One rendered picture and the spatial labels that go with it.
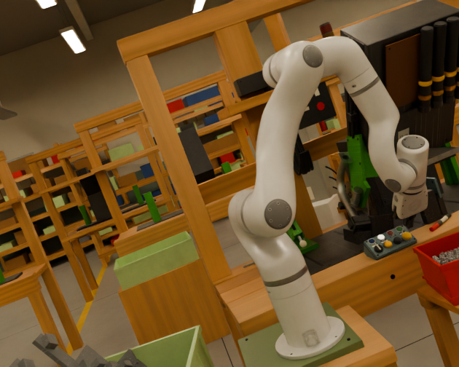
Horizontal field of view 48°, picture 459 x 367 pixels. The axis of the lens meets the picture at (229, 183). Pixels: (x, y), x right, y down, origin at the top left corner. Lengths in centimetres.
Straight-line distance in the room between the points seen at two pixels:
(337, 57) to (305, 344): 74
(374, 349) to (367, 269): 43
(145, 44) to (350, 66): 100
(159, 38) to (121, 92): 974
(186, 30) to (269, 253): 116
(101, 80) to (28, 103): 166
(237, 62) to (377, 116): 89
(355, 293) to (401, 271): 17
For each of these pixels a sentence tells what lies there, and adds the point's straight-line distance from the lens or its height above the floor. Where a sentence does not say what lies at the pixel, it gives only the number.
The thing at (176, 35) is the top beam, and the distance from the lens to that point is 218.
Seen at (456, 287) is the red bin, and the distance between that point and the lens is 153.
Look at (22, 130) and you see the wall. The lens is 1213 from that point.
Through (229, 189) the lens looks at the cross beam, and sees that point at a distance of 224.
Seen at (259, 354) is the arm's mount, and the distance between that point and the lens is 145.
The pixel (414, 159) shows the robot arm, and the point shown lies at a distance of 150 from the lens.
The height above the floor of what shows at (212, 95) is 205.
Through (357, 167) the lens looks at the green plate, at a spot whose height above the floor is 116.
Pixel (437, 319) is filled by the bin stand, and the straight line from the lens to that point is 171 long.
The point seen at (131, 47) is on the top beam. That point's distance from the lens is 216.
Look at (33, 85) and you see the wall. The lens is 1215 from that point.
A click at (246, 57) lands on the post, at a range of 220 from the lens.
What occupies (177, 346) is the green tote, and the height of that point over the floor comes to 92.
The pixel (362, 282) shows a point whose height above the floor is 86.
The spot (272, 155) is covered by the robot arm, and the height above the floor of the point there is 136.
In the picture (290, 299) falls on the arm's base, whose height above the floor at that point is 101.
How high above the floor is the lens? 146
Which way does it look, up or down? 6 degrees down
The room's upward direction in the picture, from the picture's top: 21 degrees counter-clockwise
